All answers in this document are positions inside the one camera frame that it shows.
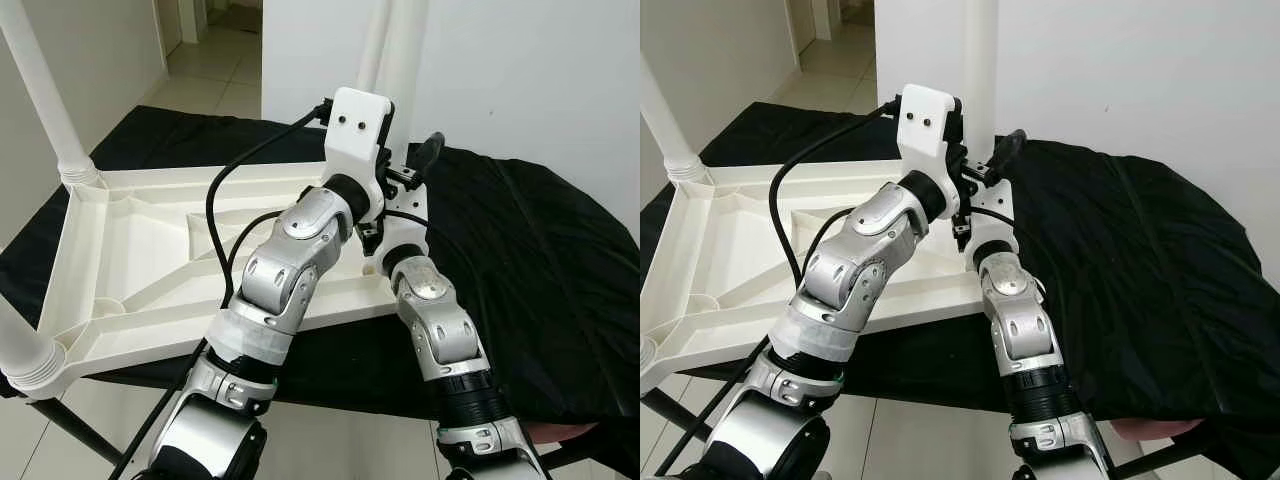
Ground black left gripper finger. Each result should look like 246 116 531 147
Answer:
412 132 446 181
985 128 1028 181

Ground white plastic table leg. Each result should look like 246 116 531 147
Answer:
962 0 1001 171
0 0 106 191
0 295 66 401
640 335 661 397
357 0 393 96
640 55 713 187
378 0 431 191

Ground black table cloth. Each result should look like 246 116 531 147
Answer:
0 105 641 471
640 100 1280 461

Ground pink round cushion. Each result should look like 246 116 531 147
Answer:
1110 418 1201 441
525 420 591 443

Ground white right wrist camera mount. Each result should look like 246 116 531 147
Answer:
965 180 1017 261
370 185 431 271

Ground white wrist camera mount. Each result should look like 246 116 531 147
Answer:
965 180 1017 261
370 185 431 271
895 85 963 216
322 87 396 221

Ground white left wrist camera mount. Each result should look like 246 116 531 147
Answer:
322 87 396 221
895 85 963 216

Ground white door frame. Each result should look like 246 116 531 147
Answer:
155 0 213 53
795 0 843 47

